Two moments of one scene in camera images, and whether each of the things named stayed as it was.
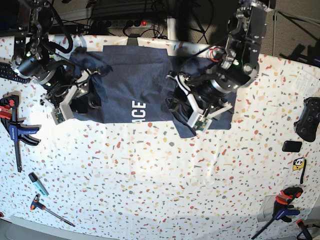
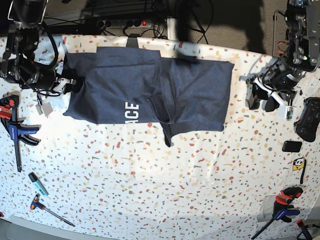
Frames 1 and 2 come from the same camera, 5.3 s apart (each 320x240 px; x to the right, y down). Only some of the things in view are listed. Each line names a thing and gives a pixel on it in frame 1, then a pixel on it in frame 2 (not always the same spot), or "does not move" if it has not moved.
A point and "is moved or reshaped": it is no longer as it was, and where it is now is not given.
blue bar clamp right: x=282 y=209 does not move
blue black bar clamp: x=9 y=115 does not move
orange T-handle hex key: x=35 y=203 does not move
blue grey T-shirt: x=145 y=84 is moved or reshaped
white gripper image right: x=199 y=120 → x=260 y=92
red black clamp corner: x=304 y=227 does not move
